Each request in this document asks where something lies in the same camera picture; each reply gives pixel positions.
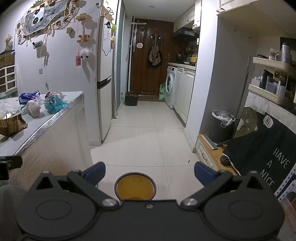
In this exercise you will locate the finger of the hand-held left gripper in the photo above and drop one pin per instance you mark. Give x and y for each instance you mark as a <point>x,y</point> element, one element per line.
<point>12,162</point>

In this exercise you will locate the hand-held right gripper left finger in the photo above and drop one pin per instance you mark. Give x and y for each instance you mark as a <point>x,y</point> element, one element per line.
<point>94,172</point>

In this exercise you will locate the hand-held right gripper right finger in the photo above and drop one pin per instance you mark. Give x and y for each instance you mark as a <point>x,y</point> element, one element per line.
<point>203,172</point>

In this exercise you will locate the brown round bin yellow inside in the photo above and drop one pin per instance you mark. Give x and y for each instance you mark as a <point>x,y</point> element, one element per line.
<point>135,187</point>

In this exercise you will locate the white plastic bag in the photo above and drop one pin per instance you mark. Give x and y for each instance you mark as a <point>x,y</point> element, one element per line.
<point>34,107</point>

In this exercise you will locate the teal plastic packet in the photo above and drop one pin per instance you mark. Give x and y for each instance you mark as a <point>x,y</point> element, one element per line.
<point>54,104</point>

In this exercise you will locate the white red printed wrapper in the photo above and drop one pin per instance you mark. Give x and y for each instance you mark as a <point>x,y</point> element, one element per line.
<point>54,94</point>

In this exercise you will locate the low cabinet with wooden top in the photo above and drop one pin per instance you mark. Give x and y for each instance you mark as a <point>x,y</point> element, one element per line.
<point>208,153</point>

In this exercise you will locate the black round object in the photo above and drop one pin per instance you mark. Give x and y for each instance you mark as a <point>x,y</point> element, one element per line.
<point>225,160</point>

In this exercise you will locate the brown paper bag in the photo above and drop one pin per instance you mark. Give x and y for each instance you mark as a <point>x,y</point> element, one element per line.
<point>10,126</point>

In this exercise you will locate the grey bin with white liner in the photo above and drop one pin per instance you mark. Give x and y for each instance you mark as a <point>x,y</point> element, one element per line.
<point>219,132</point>

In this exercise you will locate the silver foil covered counter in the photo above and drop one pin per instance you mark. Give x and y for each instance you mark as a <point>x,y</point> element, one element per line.
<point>57,139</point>

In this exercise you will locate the clear plastic bag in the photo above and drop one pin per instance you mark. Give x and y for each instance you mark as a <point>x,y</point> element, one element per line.
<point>9,106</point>

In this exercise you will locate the dark bear printed cloth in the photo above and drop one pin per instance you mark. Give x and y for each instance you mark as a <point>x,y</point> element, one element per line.
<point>254,148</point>

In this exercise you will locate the purple blue packet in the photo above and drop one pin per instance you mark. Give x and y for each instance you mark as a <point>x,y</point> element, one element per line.
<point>26,96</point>

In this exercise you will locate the white refrigerator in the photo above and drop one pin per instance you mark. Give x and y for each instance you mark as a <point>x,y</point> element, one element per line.
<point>104,92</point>

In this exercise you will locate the white kitchen base cabinet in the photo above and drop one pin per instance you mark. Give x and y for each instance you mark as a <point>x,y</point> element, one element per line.
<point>185,92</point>

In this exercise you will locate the black floor bin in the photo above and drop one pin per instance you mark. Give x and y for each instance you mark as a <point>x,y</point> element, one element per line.
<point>131,98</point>

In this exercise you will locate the green plastic bag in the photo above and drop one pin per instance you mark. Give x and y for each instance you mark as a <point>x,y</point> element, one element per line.
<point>162,91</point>

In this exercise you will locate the white washing machine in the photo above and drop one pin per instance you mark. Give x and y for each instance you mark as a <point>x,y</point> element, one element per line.
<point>171,85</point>

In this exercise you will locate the cream storage shelf rack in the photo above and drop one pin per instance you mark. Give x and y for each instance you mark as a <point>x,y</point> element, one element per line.
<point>263,91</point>

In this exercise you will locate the dark wooden door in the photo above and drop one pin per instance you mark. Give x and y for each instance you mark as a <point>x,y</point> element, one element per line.
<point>148,76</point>

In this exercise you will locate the pink hanging card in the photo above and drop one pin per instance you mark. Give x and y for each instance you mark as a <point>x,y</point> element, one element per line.
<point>78,60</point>

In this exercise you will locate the black cooking pot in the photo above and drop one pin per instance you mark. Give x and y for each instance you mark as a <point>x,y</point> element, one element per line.
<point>179,57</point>

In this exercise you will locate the white fluffy hanging toy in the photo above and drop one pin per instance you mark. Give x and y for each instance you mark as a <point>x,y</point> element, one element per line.
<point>84,52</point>

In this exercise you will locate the dried flower bunch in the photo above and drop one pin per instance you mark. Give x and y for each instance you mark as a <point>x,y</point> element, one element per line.
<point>8,39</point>

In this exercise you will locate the olive hanging bag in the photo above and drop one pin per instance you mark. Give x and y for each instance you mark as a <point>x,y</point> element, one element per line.
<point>154,55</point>

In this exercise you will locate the round white hanging brush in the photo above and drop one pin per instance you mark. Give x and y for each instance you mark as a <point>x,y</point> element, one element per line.
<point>139,45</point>

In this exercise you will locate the black range hood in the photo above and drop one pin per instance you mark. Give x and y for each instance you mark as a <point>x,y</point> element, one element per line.
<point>185,32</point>

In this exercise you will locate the steel thermos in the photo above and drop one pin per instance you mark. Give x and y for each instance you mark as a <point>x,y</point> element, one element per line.
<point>285,53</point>

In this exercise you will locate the white upper kitchen cabinets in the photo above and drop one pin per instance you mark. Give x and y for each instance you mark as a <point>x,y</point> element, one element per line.
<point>187,16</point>

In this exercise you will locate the wooden wall hook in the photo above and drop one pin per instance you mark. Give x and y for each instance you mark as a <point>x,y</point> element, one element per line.
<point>84,38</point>
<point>82,16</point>

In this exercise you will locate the panda printed wall cloth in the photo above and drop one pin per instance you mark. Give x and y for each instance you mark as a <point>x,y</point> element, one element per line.
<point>44,16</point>

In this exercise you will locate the white wall coat rack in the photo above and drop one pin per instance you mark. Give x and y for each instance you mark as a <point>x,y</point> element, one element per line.
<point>138,23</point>

